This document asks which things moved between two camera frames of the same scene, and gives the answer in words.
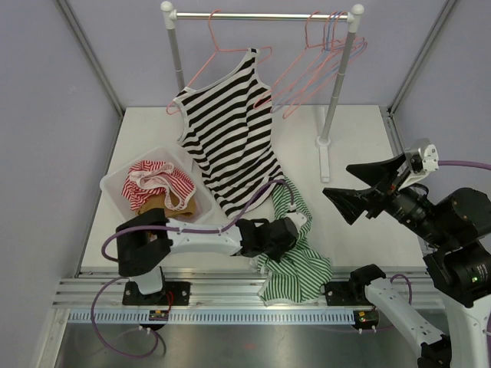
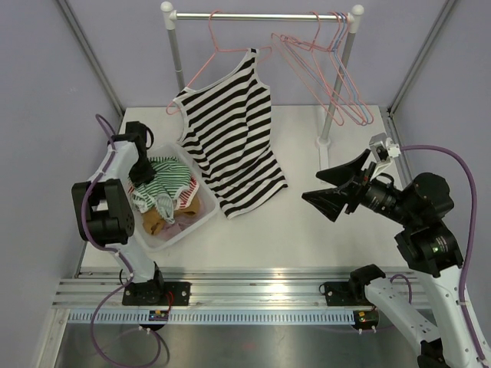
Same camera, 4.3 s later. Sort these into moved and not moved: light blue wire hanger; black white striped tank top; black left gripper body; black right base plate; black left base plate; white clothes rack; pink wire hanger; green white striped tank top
Moved: light blue wire hanger; black left gripper body; green white striped tank top; pink wire hanger
Not moved: black right base plate; black left base plate; white clothes rack; black white striped tank top
